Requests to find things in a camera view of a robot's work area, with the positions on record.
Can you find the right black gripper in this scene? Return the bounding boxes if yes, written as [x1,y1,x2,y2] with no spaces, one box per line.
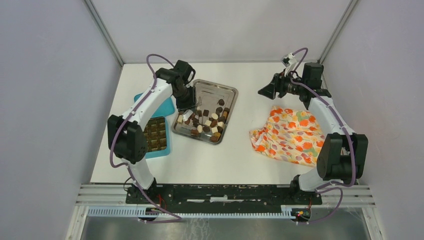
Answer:
[257,68,306,100]

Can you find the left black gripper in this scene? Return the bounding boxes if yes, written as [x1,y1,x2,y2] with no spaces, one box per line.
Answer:
[173,85,199,118]

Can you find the metal serving tongs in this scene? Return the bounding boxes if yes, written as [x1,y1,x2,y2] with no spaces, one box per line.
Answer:
[182,96,203,122]

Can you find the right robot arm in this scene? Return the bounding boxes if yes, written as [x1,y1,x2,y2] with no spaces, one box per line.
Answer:
[258,62,369,204]

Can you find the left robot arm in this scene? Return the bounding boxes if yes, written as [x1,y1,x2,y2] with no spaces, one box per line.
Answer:
[107,60,196,204]

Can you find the teal chocolate box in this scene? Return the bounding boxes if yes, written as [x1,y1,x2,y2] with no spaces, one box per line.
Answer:
[127,117,171,161]

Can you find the teal box lid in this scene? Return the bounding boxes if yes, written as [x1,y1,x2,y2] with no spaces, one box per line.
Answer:
[128,93,176,120]

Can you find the silver metal tray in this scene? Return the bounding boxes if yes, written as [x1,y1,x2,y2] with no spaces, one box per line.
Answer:
[171,79,238,144]

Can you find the pile of assorted chocolates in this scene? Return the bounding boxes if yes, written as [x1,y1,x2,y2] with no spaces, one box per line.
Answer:
[172,98,231,145]

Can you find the floral cloth bag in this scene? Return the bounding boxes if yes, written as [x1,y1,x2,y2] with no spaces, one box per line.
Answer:
[249,105,326,167]

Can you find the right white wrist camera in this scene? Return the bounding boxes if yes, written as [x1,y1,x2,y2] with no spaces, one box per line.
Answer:
[281,53,298,72]

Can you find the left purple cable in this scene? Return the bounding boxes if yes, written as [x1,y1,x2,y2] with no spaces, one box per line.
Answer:
[109,53,182,225]

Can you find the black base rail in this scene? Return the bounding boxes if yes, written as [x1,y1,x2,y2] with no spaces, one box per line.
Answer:
[145,184,323,214]

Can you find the white slotted cable duct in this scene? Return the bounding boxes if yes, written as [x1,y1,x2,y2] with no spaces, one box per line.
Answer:
[86,204,299,220]

